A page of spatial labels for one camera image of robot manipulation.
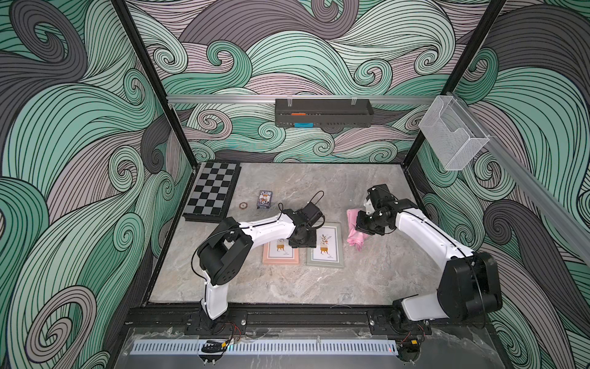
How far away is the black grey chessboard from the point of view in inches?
39.0

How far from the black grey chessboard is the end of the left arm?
1.31 feet

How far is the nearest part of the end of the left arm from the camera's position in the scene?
26.4 inches
